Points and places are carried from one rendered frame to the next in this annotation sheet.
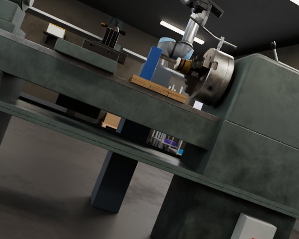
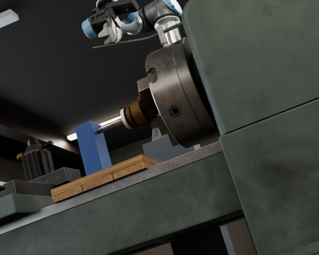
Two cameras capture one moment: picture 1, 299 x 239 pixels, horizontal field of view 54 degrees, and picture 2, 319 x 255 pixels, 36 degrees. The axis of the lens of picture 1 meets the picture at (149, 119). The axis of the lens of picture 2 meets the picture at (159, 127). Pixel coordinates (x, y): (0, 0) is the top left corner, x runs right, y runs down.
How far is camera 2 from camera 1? 88 cm
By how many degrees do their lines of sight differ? 31
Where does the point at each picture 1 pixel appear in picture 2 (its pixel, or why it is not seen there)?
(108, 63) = (2, 205)
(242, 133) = (267, 131)
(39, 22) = not seen: hidden behind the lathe
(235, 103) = (213, 98)
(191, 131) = (193, 200)
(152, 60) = (87, 146)
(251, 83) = (212, 46)
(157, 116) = (124, 221)
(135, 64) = not seen: hidden behind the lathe
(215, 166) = (269, 227)
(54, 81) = not seen: outside the picture
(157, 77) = (171, 154)
